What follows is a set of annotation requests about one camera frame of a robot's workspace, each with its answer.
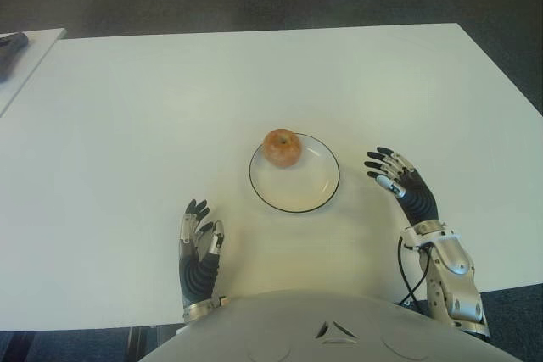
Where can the black device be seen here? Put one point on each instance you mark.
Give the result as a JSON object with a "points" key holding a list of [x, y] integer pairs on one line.
{"points": [[8, 50]]}

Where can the white plate with black rim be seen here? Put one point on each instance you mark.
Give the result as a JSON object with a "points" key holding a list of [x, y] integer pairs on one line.
{"points": [[297, 188]]}

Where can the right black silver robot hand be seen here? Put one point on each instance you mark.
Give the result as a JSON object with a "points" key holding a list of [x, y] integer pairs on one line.
{"points": [[420, 201]]}

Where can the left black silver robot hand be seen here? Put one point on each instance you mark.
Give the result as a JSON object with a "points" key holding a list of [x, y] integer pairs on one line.
{"points": [[197, 275]]}

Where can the grey table leg frame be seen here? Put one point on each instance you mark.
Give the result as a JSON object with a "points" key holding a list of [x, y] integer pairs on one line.
{"points": [[148, 341]]}

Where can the grey robot torso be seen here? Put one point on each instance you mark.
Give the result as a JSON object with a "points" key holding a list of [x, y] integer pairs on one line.
{"points": [[322, 332]]}

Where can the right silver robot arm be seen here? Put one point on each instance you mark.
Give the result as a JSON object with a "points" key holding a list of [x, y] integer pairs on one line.
{"points": [[454, 277]]}

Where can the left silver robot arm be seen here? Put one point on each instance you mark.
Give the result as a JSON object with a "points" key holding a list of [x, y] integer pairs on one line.
{"points": [[199, 309]]}

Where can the red yellow apple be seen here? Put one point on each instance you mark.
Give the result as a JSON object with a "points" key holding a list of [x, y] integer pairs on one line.
{"points": [[282, 148]]}

